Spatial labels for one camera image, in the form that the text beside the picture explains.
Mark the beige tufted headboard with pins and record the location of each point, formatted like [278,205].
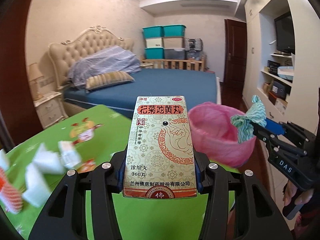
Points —
[92,40]

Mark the white storage box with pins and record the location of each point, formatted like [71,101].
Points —
[156,42]

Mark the orange white foam net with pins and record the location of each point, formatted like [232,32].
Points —
[10,196]

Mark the beige storage box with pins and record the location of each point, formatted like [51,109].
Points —
[173,42]

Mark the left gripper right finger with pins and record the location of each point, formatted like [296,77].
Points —
[256,214]

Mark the dark wood door frame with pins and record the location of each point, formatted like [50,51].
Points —
[19,120]

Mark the green cartoon tablecloth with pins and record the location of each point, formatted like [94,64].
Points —
[159,162]

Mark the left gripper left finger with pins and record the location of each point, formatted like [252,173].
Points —
[63,215]

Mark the grey clear storage box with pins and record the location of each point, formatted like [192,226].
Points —
[174,53]

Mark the blue mattress bed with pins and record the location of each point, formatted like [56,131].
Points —
[197,87]

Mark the white nightstand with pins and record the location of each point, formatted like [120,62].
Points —
[50,109]

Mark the houndstooth bag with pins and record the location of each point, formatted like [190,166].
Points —
[193,44]

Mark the white wall cabinet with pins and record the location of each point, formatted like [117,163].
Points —
[302,96]

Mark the medicine box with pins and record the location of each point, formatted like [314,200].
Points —
[160,155]

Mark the pink lined trash bin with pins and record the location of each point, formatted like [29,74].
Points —
[213,134]

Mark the black television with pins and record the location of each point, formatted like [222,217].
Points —
[285,35]

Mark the dark wooden door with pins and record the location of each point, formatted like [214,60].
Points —
[235,63]

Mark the table lamp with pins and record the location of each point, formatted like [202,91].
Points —
[34,74]

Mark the teal striped cloth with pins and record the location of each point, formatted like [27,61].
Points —
[256,114]

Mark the teal storage box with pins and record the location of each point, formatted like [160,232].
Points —
[154,53]
[155,31]
[174,30]

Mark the white foam sheet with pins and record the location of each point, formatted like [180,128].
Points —
[44,162]

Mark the black safe box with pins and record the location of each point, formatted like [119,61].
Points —
[278,89]

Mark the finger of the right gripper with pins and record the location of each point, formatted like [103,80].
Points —
[274,144]
[289,130]

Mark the teal storage box upper right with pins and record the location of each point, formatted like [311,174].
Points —
[174,30]

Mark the lavender folded duvet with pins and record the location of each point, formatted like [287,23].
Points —
[108,60]

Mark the wooden crib rail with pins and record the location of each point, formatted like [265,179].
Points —
[174,64]

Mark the striped pillow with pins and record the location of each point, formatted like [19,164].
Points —
[108,80]

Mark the teal storage box upper left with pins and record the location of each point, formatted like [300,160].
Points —
[155,31]

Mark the teal storage box lower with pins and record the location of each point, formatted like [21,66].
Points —
[154,53]

